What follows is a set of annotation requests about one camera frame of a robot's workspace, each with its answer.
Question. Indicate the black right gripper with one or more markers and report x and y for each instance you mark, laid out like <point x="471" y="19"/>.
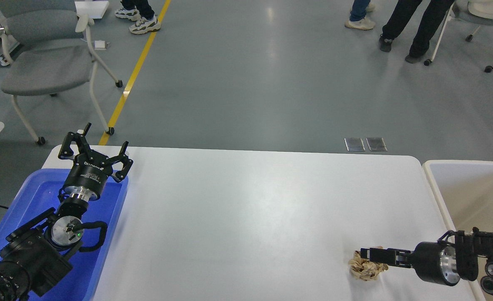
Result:
<point x="433" y="262"/>

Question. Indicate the metal floor plate right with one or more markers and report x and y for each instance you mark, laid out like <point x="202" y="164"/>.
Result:
<point x="376" y="144"/>

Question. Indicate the grey office chair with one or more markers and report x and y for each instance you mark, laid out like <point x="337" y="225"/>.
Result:
<point x="49" y="48"/>

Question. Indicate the white plastic bin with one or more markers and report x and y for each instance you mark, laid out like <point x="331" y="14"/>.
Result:
<point x="463" y="190"/>

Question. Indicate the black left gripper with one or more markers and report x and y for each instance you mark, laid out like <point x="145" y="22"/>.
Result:
<point x="88" y="176"/>

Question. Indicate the brown paper ball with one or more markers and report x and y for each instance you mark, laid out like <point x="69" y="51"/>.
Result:
<point x="358" y="269"/>

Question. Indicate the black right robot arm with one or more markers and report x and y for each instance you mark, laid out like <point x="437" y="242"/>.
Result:
<point x="469" y="247"/>

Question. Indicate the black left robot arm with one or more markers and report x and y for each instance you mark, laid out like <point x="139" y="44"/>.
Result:
<point x="36" y="257"/>

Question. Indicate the white chair at right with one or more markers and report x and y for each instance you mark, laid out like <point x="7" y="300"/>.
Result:
<point x="478" y="12"/>

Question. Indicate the person in blue jeans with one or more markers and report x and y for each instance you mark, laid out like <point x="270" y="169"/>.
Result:
<point x="358" y="16"/>

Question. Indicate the blue plastic bin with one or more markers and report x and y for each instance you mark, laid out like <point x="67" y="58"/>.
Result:
<point x="40" y="192"/>

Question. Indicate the white power adapter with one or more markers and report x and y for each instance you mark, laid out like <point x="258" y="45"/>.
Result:
<point x="100" y="45"/>

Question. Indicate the person with white sneakers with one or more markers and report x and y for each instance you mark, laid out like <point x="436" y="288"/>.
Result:
<point x="141" y="13"/>

